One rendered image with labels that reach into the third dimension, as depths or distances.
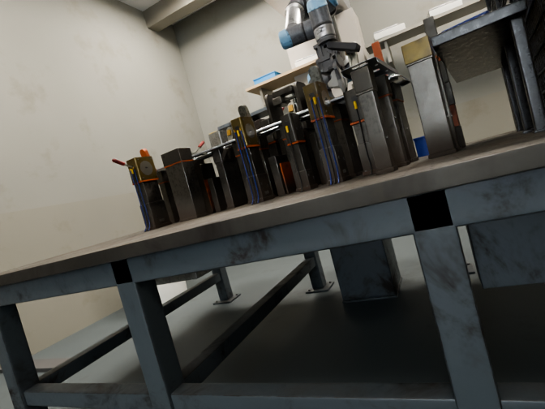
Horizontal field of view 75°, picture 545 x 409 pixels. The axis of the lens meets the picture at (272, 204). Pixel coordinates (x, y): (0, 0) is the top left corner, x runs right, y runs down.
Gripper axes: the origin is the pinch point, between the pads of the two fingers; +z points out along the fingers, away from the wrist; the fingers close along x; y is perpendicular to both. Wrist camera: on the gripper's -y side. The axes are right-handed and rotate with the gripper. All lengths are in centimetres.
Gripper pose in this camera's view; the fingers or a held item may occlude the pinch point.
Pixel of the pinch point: (345, 89)
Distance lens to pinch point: 142.4
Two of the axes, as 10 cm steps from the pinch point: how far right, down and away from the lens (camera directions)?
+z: 2.8, 9.6, 0.4
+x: -5.1, 1.8, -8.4
